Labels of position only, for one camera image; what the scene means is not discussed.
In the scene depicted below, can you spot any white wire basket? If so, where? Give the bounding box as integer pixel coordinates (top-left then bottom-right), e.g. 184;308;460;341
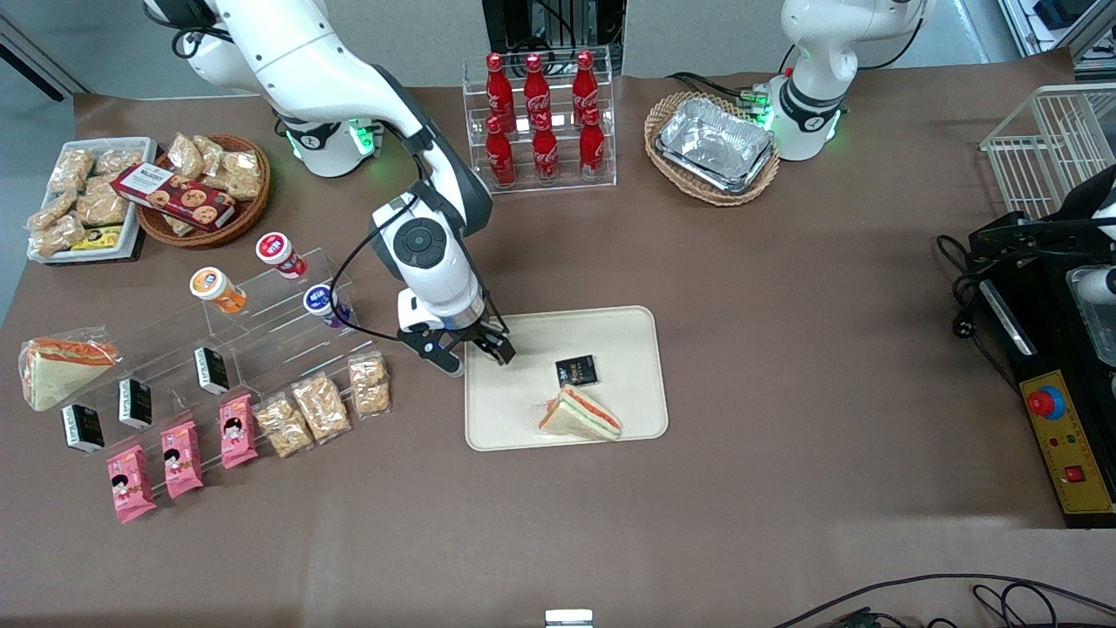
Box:
980;83;1116;221

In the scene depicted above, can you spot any looped black floor cable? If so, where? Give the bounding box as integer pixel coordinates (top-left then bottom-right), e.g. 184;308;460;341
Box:
972;582;1116;628

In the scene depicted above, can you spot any clear acrylic bottle rack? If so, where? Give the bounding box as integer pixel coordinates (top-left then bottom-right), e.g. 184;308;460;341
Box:
462;48;618;198

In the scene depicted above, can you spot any plastic wrapped triangle sandwich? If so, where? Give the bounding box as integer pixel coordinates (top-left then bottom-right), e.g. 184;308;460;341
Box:
19;327;121;413

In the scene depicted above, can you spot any black equipment cabinet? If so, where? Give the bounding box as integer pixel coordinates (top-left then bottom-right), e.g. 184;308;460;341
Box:
482;0;627;55

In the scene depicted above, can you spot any purple gum bottle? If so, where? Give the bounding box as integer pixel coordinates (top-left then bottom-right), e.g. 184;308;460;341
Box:
303;284;352;331

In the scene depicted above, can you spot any light oval wicker basket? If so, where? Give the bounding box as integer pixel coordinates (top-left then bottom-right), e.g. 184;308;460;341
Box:
643;92;782;208

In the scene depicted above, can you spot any pink snack packet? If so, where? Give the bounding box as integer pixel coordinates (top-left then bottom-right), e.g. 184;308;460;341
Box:
218;392;261;471
160;420;205;501
106;445;159;525

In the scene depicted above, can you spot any brown round wicker basket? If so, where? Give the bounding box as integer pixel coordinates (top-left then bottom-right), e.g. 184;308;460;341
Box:
135;133;272;252

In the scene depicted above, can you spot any cream plastic tray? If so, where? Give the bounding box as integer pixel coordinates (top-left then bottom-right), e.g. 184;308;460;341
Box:
464;305;670;453

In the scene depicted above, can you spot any white rectangular snack tray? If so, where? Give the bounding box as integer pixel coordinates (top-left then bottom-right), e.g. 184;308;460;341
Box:
26;137;159;265

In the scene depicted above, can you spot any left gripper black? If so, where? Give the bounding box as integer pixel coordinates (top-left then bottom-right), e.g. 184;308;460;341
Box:
968;212;1116;263

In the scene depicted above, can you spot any red cookie box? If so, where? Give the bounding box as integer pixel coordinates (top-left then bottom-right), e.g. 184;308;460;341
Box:
112;163;237;233

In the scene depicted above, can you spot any orange gum bottle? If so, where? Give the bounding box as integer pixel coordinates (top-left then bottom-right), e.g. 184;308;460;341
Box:
190;267;248;316

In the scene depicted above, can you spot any aluminium foil tray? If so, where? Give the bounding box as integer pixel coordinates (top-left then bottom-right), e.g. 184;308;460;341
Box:
655;96;778;195

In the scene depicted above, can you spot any black and yellow control box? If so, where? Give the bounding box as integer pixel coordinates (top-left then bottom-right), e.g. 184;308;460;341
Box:
975;253;1116;529

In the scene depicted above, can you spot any long black floor cable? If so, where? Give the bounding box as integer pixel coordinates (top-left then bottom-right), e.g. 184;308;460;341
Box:
772;572;1116;628

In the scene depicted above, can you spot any red gum bottle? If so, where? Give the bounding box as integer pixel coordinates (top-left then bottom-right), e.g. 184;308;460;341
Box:
255;232;309;281

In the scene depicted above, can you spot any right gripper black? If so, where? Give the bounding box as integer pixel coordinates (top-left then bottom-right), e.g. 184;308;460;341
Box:
399;316;517;368

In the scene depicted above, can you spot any metal frame shelf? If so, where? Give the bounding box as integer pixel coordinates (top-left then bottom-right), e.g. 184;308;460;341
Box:
997;0;1116;78

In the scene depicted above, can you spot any black power cable with plug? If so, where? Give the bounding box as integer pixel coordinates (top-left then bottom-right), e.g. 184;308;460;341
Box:
936;234;1023;395

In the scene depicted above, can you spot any black foil snack packet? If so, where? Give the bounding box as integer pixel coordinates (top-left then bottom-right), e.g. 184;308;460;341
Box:
555;354;600;388

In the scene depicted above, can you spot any wrapped sandwich on tray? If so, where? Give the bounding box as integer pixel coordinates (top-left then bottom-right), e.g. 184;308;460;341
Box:
536;384;624;443

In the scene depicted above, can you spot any yellow snack packet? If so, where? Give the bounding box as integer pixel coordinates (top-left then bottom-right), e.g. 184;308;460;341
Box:
70;225;124;253

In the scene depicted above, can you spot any clear plastic box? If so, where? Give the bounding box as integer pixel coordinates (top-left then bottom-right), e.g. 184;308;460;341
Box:
1065;266;1116;368

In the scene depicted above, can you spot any red cola bottle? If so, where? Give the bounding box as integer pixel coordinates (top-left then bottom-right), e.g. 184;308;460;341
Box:
486;116;518;189
531;112;561;185
522;52;553;125
572;50;602;123
578;107;607;181
485;52;516;132

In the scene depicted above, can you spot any black right arm wrist cable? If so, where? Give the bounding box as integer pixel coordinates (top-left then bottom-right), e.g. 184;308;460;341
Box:
329;195;421;346

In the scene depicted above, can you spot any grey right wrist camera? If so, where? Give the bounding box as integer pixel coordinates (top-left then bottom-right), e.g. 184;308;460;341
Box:
405;336;468;379

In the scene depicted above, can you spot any small black box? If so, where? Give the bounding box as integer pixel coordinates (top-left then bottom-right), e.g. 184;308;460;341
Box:
194;346;231;395
118;378;154;430
61;404;106;455

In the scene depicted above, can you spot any clear acrylic stepped stand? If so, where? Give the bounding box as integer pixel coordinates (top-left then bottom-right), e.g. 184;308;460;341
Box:
61;247;378;476

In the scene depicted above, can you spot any black left arm base cable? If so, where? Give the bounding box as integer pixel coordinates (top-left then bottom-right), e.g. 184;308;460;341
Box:
666;71;760;99

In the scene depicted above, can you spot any black left arm loop cable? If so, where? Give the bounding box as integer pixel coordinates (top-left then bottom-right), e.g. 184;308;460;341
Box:
858;12;928;72

